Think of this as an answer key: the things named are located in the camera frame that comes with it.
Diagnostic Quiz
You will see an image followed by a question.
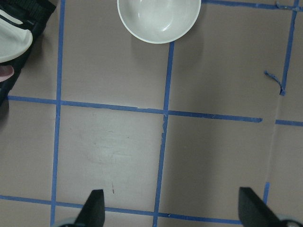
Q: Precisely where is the white plate in rack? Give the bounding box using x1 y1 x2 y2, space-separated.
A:
0 9 33 63

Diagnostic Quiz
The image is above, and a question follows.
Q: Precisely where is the black dish rack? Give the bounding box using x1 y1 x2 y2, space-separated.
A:
0 0 56 103

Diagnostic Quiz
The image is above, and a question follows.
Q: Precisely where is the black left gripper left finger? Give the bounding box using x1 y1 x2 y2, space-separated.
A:
74 189 105 227

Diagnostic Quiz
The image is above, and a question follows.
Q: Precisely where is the pink plate in rack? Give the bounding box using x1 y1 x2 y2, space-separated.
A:
0 65 15 82

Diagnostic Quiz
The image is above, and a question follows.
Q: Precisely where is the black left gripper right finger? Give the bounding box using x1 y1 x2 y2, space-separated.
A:
238 187 284 227

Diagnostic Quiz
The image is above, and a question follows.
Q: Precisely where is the white ceramic bowl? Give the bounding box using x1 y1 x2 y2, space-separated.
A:
116 0 202 44

